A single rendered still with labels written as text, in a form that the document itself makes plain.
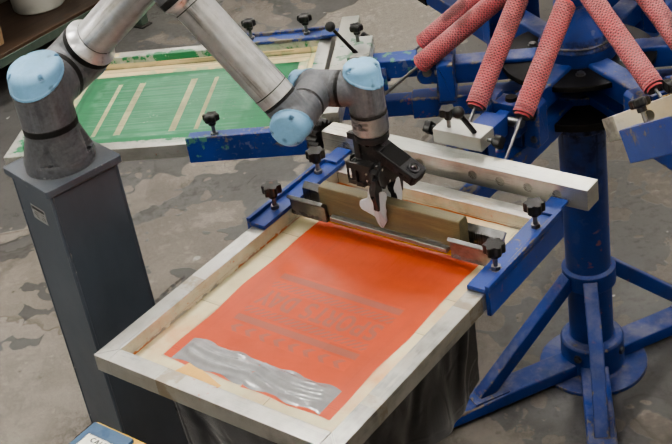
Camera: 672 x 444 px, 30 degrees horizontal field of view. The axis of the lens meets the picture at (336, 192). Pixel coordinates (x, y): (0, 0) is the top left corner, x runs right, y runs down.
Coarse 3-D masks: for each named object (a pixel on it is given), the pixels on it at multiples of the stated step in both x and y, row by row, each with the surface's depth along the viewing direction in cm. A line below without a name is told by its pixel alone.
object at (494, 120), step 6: (486, 114) 289; (492, 114) 288; (498, 114) 288; (480, 120) 287; (486, 120) 286; (492, 120) 286; (498, 120) 286; (504, 120) 287; (492, 126) 284; (498, 126) 285; (504, 126) 287; (498, 132) 285; (504, 132) 288; (468, 150) 276
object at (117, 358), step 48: (432, 192) 273; (240, 240) 268; (192, 288) 255; (144, 336) 246; (432, 336) 230; (144, 384) 235; (192, 384) 228; (384, 384) 221; (288, 432) 214; (336, 432) 212
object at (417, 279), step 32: (384, 256) 261; (416, 256) 259; (448, 256) 258; (352, 288) 253; (384, 288) 251; (416, 288) 250; (448, 288) 248; (416, 320) 241; (288, 352) 238; (384, 352) 234; (352, 384) 227; (320, 416) 221
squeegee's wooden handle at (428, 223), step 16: (320, 192) 269; (336, 192) 266; (352, 192) 264; (336, 208) 269; (352, 208) 266; (400, 208) 257; (416, 208) 255; (432, 208) 254; (400, 224) 259; (416, 224) 256; (432, 224) 253; (448, 224) 251; (464, 224) 251; (432, 240) 256; (464, 240) 252
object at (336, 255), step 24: (312, 240) 270; (336, 240) 269; (360, 240) 267; (384, 240) 266; (288, 264) 264; (312, 264) 262; (336, 264) 261; (360, 264) 260; (240, 288) 259; (264, 288) 257; (216, 312) 253; (192, 336) 247; (216, 336) 246; (240, 336) 245; (264, 360) 237
